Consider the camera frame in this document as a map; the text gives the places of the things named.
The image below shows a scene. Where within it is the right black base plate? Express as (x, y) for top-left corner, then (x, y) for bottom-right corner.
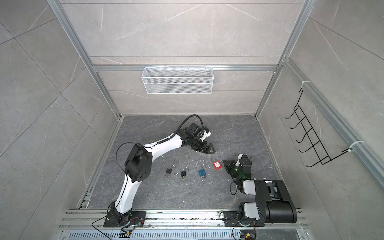
(219, 211), (265, 227)

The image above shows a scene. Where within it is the black padlock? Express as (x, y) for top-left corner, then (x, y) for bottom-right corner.
(180, 167), (189, 181)
(165, 165), (176, 177)

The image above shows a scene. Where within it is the aluminium front rail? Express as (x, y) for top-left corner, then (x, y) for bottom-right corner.
(58, 209), (309, 231)

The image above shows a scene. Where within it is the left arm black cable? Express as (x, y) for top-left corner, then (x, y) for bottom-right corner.
(172, 113), (205, 139)

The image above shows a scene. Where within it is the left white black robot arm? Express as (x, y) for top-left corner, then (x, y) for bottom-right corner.
(109, 123), (216, 226)

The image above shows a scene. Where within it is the black padlock left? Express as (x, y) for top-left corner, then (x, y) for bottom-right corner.
(165, 165), (176, 177)

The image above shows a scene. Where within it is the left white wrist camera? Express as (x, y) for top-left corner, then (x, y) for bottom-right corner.
(200, 127), (211, 142)

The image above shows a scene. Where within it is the blue padlock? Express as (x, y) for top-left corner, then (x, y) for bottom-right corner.
(198, 164), (207, 179)

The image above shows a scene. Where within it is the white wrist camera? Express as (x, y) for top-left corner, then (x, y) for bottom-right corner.
(200, 127), (211, 142)
(235, 154), (244, 167)

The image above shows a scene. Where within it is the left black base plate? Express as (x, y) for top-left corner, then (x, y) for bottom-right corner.
(103, 211), (147, 228)

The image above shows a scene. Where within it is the white wire mesh basket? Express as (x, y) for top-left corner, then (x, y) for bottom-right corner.
(142, 67), (214, 95)

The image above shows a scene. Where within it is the black wire hook rack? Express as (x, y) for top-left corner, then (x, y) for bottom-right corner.
(284, 89), (354, 168)

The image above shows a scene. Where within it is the black padlock middle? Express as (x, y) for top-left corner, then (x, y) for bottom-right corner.
(180, 167), (189, 181)

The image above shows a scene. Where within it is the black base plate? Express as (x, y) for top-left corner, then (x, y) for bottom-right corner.
(103, 211), (147, 228)
(219, 211), (265, 227)

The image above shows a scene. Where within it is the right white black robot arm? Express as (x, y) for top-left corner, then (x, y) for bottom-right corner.
(223, 155), (298, 227)

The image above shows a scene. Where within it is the red padlock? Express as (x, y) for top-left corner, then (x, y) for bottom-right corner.
(211, 157), (222, 170)

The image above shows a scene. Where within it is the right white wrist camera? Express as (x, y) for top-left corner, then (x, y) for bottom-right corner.
(235, 154), (244, 167)

